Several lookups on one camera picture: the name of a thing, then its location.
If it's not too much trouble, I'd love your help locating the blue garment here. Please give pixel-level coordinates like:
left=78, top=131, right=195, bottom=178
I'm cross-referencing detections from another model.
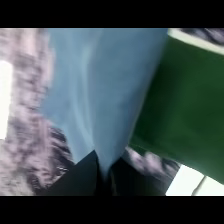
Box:
left=39, top=28, right=170, bottom=182

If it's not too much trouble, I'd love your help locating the green garment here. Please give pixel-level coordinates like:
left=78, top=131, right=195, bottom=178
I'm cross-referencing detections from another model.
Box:
left=128, top=34, right=224, bottom=186

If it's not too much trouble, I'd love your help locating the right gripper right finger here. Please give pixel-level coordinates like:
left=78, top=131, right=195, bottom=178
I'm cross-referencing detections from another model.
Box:
left=109, top=155, right=168, bottom=197

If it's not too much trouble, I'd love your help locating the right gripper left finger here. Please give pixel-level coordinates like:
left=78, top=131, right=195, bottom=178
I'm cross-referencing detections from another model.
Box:
left=35, top=149, right=102, bottom=197

